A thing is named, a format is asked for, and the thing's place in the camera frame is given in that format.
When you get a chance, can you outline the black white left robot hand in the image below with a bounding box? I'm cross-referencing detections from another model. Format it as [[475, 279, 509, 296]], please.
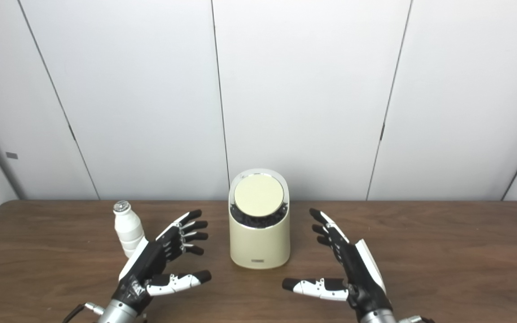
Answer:
[[111, 209, 212, 314]]

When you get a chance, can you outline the black bin liner bag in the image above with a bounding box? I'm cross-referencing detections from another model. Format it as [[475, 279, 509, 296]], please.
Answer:
[[231, 204, 288, 229]]

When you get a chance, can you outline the cream-colored bin body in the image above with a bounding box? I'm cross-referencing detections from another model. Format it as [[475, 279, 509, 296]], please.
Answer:
[[228, 168, 291, 270]]

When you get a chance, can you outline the round cream bin lid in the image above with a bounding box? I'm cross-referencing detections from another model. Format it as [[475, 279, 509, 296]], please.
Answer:
[[234, 174, 285, 218]]

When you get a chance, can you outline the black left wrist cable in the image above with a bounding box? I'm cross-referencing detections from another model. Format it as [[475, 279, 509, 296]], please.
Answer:
[[63, 303, 106, 323]]

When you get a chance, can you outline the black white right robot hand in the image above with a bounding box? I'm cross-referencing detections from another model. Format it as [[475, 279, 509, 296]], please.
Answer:
[[282, 208, 394, 317]]

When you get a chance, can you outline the small white plastic bottle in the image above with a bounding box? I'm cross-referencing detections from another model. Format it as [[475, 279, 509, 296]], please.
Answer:
[[113, 201, 146, 258]]

